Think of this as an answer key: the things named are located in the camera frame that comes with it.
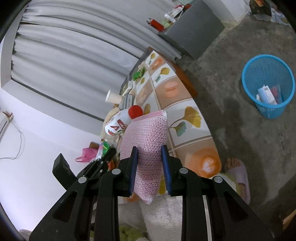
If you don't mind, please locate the blue plastic waste basket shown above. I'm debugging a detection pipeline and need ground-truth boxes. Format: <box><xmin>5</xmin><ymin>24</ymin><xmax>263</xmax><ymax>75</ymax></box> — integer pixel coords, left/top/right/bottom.
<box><xmin>241</xmin><ymin>54</ymin><xmax>295</xmax><ymax>119</ymax></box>

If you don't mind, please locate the grey curtain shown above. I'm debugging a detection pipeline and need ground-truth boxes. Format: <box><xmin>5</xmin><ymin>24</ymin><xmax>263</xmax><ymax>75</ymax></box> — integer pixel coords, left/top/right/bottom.
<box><xmin>11</xmin><ymin>1</ymin><xmax>181</xmax><ymax>119</ymax></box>

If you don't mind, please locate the white bottle red cap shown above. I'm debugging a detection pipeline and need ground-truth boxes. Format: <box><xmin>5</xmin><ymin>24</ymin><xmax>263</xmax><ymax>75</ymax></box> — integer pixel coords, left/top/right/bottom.
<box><xmin>105</xmin><ymin>105</ymin><xmax>143</xmax><ymax>136</ymax></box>

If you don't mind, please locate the pink plastic bag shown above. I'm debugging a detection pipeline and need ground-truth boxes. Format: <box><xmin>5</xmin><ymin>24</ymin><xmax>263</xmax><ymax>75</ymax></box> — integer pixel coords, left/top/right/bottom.
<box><xmin>75</xmin><ymin>148</ymin><xmax>98</xmax><ymax>163</ymax></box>

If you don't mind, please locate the blue white medicine box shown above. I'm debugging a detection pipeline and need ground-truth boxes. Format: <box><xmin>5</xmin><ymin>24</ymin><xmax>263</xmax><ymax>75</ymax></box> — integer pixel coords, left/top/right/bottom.
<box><xmin>256</xmin><ymin>85</ymin><xmax>278</xmax><ymax>105</ymax></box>

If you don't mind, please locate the white paper cup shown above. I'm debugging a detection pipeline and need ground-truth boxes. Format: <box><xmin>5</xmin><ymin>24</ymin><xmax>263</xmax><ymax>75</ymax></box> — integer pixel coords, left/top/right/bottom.
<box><xmin>105</xmin><ymin>90</ymin><xmax>123</xmax><ymax>104</ymax></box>

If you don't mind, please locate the orange wooden table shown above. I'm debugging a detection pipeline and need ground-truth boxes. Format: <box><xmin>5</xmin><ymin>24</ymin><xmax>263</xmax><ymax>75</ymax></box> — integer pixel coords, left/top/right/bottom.
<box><xmin>142</xmin><ymin>47</ymin><xmax>198</xmax><ymax>98</ymax></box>

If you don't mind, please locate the grey cabinet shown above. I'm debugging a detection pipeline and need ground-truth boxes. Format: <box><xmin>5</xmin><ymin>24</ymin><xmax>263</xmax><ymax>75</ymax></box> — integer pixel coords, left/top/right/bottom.
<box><xmin>158</xmin><ymin>1</ymin><xmax>225</xmax><ymax>60</ymax></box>

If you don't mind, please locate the green snack packet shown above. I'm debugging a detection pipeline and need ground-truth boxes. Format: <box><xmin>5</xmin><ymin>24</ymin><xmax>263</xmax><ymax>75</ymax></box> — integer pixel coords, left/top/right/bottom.
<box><xmin>132</xmin><ymin>67</ymin><xmax>145</xmax><ymax>81</ymax></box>

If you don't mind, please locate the patterned tablecloth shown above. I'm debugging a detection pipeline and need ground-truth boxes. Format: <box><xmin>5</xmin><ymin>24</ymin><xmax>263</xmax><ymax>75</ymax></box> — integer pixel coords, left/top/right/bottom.
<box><xmin>132</xmin><ymin>48</ymin><xmax>222</xmax><ymax>178</ymax></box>

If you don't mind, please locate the pink bubble wrap bag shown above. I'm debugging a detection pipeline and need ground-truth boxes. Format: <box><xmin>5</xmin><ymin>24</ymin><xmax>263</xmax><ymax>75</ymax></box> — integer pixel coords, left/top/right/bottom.
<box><xmin>120</xmin><ymin>110</ymin><xmax>168</xmax><ymax>204</ymax></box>

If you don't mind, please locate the dark printed bag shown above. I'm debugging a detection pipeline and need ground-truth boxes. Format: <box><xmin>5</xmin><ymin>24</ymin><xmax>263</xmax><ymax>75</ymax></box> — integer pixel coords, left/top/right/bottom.
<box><xmin>249</xmin><ymin>0</ymin><xmax>272</xmax><ymax>16</ymax></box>

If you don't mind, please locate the person foot pink slipper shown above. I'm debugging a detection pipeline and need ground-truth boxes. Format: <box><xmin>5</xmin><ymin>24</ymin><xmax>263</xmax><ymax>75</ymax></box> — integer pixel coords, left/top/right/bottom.
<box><xmin>224</xmin><ymin>158</ymin><xmax>250</xmax><ymax>204</ymax></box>

